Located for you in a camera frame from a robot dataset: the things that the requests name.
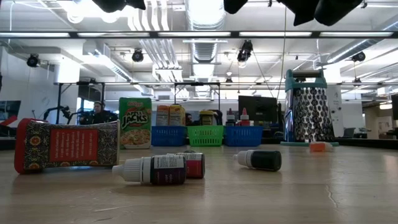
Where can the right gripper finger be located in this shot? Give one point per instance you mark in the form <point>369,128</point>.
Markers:
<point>234,5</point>
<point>301,11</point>

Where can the red icing bottle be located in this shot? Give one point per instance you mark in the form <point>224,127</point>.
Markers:
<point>245,117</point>

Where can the yellow Corn Pops box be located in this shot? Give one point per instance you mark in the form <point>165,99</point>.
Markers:
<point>178,115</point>

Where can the green Apple Jacks box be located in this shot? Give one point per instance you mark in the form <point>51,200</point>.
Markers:
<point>135,123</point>

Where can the small orange food colouring bottle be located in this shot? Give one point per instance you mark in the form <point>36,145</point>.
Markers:
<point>318,147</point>

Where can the black background robot arm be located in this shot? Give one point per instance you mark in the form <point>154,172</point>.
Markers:
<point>63,110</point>

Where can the long strip light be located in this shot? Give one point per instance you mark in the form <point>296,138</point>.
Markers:
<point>112,34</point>
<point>275,34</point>
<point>356,34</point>
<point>38,34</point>
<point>194,34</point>

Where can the black computer monitor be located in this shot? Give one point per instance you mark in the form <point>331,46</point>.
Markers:
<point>258,108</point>

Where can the white pillar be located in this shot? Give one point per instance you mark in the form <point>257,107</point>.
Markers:
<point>337,118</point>

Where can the person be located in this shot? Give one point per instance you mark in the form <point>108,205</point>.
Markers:
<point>188,119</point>
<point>99,115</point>

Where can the dark monitor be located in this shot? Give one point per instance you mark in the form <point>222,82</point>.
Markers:
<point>395,107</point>

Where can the grey office chair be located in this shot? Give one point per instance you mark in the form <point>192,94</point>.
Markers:
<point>349,133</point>

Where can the blue plastic basket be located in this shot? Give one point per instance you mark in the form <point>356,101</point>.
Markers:
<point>168,136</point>
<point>244,136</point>

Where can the green plastic basket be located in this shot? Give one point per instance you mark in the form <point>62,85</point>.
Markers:
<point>205,136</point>

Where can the red patterned carton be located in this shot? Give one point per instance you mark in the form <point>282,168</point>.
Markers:
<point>74,144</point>

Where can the black label dropper bottle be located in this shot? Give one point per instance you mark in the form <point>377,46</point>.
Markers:
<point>264,160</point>

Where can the small red food colouring bottle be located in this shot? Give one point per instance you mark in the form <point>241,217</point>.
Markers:
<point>196,168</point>

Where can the small purple food colouring bottle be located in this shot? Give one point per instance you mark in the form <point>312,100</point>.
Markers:
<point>168,174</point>

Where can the silver ventilation duct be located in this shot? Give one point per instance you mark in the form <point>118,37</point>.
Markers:
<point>205,18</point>

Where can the black ceiling camera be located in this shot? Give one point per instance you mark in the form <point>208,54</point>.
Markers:
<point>359,56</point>
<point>32,60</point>
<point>137,56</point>
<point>245,49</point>

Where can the black background station frame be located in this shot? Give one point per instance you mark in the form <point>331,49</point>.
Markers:
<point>59,102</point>
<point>219,93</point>

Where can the dark wall screen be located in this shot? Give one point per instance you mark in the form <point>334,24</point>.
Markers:
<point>9,109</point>

